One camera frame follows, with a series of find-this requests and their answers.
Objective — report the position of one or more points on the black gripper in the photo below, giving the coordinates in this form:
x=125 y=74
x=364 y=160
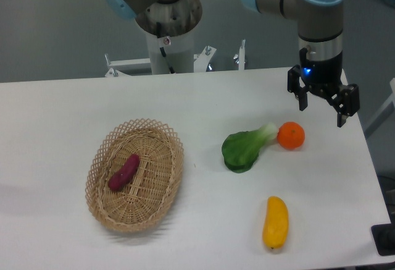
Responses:
x=323 y=79

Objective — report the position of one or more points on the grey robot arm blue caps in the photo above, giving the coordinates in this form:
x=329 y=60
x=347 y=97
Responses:
x=319 y=22

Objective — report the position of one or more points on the woven wicker basket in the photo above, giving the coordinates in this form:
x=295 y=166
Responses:
x=142 y=203

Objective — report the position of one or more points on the purple sweet potato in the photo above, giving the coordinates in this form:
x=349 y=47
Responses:
x=125 y=174

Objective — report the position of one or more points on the orange mandarin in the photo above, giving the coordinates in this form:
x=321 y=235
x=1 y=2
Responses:
x=291 y=135

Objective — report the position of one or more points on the green bok choy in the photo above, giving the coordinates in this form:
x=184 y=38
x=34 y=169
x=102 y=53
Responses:
x=241 y=150

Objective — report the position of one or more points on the yellow mango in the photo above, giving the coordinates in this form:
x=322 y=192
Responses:
x=276 y=225

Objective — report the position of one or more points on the black device at table edge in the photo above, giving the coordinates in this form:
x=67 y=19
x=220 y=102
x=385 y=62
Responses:
x=383 y=235

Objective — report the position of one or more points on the white frame at right edge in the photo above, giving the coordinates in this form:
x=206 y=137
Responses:
x=381 y=114

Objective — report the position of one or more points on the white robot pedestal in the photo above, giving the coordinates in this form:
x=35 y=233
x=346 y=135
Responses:
x=170 y=25

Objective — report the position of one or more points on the white metal base frame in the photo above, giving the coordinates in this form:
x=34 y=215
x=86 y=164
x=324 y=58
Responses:
x=132 y=64

